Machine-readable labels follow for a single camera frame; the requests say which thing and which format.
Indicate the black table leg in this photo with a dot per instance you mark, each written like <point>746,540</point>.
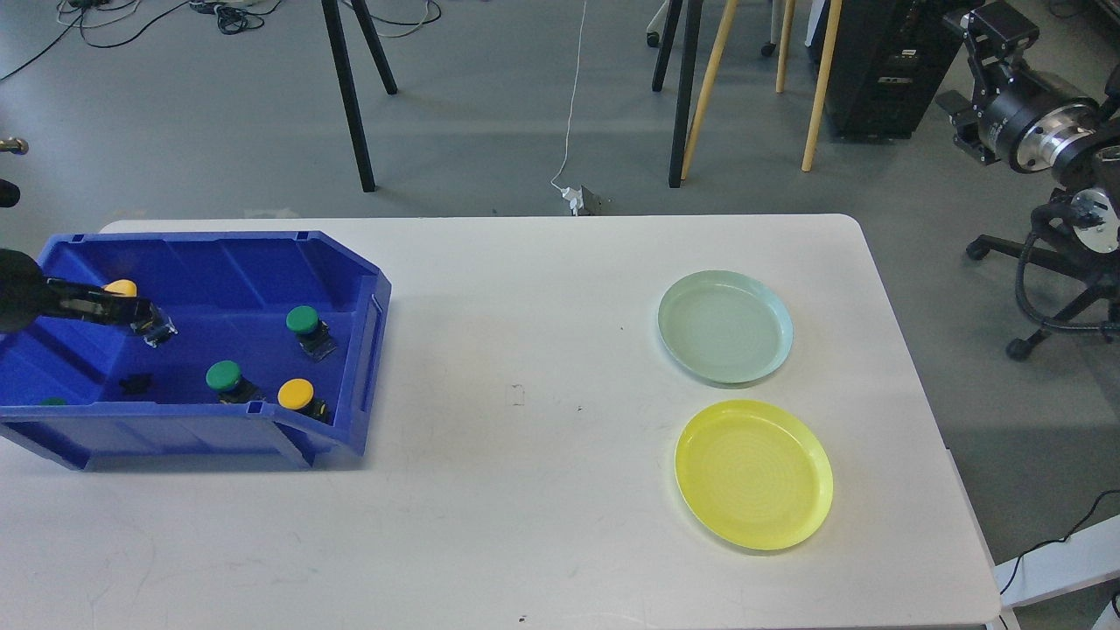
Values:
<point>689,14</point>

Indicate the black office chair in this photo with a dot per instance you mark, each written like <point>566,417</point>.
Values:
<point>1067,262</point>

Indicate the wooden leg left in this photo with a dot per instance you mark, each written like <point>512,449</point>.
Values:
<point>724,29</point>

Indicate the blue plastic bin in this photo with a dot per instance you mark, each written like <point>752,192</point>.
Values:
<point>228,294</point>

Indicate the wooden leg right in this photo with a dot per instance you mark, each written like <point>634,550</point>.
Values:
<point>816,119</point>

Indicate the green button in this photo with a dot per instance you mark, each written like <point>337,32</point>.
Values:
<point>311,332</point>
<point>227,380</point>

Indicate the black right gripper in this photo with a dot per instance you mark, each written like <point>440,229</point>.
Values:
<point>1031,120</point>

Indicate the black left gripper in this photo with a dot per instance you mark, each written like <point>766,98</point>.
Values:
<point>26,294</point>

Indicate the black tripod legs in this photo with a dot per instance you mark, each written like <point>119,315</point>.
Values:
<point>345,77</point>

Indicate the wooden leg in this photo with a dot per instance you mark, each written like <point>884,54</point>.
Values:
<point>724,29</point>
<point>816,119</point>
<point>788,9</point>

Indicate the white frame bar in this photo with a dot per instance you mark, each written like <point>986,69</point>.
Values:
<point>1086,559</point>

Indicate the light green plate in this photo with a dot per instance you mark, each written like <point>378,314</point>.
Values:
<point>724,327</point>

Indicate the black computer tower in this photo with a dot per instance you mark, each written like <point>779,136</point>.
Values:
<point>890,59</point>

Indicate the yellow plate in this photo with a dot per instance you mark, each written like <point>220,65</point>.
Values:
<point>754,475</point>

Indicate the wooden leg middle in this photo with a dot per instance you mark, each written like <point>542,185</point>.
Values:
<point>788,9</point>

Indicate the white power plug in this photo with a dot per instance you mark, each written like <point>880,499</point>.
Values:
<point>574,197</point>

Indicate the small black part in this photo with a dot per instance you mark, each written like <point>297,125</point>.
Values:
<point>135,384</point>

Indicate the yellow button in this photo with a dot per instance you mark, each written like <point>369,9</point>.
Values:
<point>299,395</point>
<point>140,315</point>

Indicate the green button front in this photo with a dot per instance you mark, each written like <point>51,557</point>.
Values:
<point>227,380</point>

